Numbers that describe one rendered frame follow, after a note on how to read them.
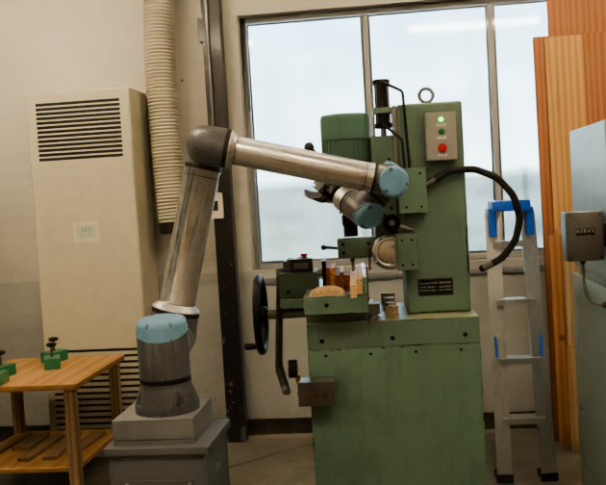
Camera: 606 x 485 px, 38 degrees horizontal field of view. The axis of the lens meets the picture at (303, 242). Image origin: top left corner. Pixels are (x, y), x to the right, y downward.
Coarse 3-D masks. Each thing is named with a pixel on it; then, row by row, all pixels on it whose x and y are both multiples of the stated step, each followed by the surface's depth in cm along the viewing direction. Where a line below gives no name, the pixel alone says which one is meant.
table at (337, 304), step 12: (348, 288) 304; (288, 300) 306; (300, 300) 306; (312, 300) 285; (324, 300) 284; (336, 300) 284; (348, 300) 284; (360, 300) 284; (312, 312) 285; (324, 312) 285; (336, 312) 284; (348, 312) 284; (360, 312) 284
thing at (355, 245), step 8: (344, 240) 310; (352, 240) 310; (360, 240) 309; (368, 240) 309; (344, 248) 310; (352, 248) 310; (360, 248) 310; (344, 256) 310; (352, 256) 310; (360, 256) 310
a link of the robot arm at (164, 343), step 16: (144, 320) 257; (160, 320) 256; (176, 320) 254; (144, 336) 252; (160, 336) 251; (176, 336) 253; (144, 352) 252; (160, 352) 251; (176, 352) 253; (144, 368) 253; (160, 368) 251; (176, 368) 253
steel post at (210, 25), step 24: (216, 0) 434; (216, 24) 434; (216, 48) 435; (216, 72) 436; (216, 96) 436; (216, 120) 437; (216, 192) 437; (216, 216) 437; (216, 240) 441; (216, 264) 441; (240, 336) 445; (240, 360) 443; (240, 384) 444; (240, 408) 444; (240, 432) 445
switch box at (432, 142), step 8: (440, 112) 292; (448, 112) 292; (424, 120) 296; (432, 120) 292; (448, 120) 292; (424, 128) 298; (432, 128) 292; (448, 128) 292; (432, 136) 292; (448, 136) 292; (456, 136) 292; (432, 144) 293; (448, 144) 292; (456, 144) 292; (432, 152) 293; (440, 152) 293; (448, 152) 292; (456, 152) 292; (432, 160) 293; (440, 160) 293; (448, 160) 298
